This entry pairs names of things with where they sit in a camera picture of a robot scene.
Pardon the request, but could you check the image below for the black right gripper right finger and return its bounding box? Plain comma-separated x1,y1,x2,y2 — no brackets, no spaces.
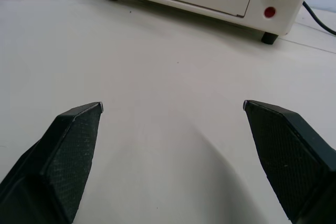
243,100,336,224

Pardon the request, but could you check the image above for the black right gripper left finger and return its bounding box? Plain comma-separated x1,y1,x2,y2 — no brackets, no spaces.
0,101,104,224

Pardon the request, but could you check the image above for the white toaster oven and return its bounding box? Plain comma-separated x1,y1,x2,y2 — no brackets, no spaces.
91,0,312,45

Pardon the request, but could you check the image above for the black power cable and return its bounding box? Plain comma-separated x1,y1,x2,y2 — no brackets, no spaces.
302,1,336,36

